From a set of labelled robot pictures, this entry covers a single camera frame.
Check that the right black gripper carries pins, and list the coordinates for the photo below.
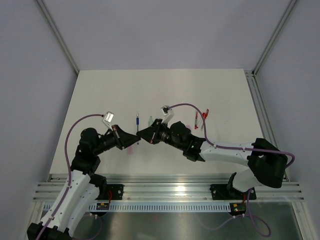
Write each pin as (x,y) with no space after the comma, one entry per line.
(151,134)

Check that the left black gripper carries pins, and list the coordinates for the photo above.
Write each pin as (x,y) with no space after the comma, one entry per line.
(122,138)

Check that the blue ballpoint pen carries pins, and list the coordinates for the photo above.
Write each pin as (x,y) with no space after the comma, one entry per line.
(137,121)

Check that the red gel pen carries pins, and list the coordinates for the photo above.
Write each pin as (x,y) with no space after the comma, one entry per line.
(196,120)

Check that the clear red-tipped pen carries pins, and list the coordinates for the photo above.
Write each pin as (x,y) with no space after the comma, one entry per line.
(199,121)

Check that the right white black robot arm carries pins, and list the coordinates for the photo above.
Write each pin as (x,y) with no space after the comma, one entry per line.
(265,164)

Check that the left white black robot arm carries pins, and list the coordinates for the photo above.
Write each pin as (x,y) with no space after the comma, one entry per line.
(82,186)

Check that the pink highlighter marker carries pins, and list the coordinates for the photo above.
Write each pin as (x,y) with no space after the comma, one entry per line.
(130,150)

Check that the green highlighter marker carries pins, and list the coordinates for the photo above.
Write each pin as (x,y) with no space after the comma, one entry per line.
(150,121)

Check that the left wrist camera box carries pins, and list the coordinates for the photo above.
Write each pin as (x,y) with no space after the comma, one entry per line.
(107,119)

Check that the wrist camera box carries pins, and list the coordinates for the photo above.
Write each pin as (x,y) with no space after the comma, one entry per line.
(168,114)
(107,119)

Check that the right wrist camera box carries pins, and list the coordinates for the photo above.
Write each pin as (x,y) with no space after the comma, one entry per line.
(168,114)

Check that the aluminium front rail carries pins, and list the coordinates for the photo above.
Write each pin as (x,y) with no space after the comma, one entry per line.
(195,189)

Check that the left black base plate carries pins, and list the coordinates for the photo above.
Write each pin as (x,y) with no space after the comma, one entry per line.
(111,192)

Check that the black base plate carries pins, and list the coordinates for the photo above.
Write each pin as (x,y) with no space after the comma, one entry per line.
(111,192)
(226,191)

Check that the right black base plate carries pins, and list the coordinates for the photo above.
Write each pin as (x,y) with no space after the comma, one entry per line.
(226,191)

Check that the white slotted cable duct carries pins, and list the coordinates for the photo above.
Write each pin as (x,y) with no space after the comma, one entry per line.
(165,207)

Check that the right aluminium side rail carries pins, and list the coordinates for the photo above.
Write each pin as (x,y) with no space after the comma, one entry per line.
(260,106)

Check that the left aluminium frame post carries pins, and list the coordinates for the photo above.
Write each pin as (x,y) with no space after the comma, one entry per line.
(57,35)

